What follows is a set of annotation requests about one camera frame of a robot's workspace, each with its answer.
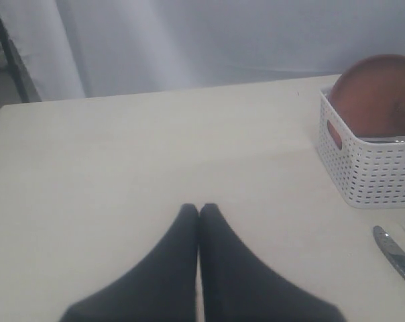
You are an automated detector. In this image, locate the silver table knife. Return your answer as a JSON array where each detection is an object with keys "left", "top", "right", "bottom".
[{"left": 372, "top": 225, "right": 405, "bottom": 280}]

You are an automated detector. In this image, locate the dark metal frame post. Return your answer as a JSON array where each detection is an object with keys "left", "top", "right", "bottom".
[{"left": 0, "top": 18, "right": 41, "bottom": 103}]

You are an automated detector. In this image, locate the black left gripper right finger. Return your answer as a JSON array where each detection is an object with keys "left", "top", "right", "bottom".
[{"left": 199, "top": 203, "right": 345, "bottom": 321}]

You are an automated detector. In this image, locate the brown round plate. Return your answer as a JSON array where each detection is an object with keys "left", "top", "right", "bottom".
[{"left": 329, "top": 54, "right": 405, "bottom": 138}]

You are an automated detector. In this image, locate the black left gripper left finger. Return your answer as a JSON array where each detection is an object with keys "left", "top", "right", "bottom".
[{"left": 62, "top": 204, "right": 198, "bottom": 321}]

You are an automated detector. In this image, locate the white perforated plastic basket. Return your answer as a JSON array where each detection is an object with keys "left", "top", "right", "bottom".
[{"left": 317, "top": 86, "right": 405, "bottom": 209}]

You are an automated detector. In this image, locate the silver metal cup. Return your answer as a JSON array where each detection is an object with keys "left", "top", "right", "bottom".
[{"left": 359, "top": 136, "right": 405, "bottom": 144}]

